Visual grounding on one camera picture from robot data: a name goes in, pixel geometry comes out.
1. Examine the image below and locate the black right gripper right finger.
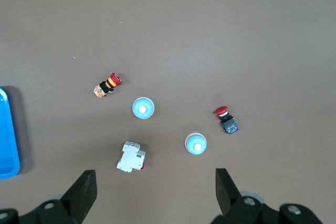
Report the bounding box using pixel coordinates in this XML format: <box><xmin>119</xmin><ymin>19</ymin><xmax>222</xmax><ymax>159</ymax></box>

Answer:
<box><xmin>209</xmin><ymin>168</ymin><xmax>279</xmax><ymax>224</ymax></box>

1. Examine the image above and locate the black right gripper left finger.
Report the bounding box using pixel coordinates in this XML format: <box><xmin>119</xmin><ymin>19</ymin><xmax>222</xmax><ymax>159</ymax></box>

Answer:
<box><xmin>35</xmin><ymin>170</ymin><xmax>98</xmax><ymax>224</ymax></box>

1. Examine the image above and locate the blue dome call bell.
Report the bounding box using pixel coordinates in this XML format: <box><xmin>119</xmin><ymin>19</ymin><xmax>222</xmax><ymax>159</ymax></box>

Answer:
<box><xmin>184</xmin><ymin>132</ymin><xmax>207</xmax><ymax>155</ymax></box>
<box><xmin>131</xmin><ymin>97</ymin><xmax>155</xmax><ymax>120</ymax></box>

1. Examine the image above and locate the white circuit breaker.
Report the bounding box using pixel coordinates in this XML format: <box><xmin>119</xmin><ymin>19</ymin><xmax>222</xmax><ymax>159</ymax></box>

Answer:
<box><xmin>116</xmin><ymin>141</ymin><xmax>146</xmax><ymax>174</ymax></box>

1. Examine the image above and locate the red mushroom push button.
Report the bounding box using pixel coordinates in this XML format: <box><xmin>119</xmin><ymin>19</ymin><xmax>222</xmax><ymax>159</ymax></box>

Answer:
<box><xmin>213</xmin><ymin>105</ymin><xmax>240</xmax><ymax>135</ymax></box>

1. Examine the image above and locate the blue plastic tray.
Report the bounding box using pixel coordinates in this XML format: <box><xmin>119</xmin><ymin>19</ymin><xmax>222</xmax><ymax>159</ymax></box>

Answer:
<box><xmin>0</xmin><ymin>87</ymin><xmax>21</xmax><ymax>179</ymax></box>

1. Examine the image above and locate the red yellow emergency stop button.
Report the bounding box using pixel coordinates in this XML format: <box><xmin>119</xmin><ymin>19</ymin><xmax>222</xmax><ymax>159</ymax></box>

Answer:
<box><xmin>93</xmin><ymin>72</ymin><xmax>123</xmax><ymax>99</ymax></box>

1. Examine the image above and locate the brown table cover mat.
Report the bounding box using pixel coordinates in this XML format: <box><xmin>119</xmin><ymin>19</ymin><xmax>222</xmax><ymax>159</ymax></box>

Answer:
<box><xmin>0</xmin><ymin>0</ymin><xmax>336</xmax><ymax>224</ymax></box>

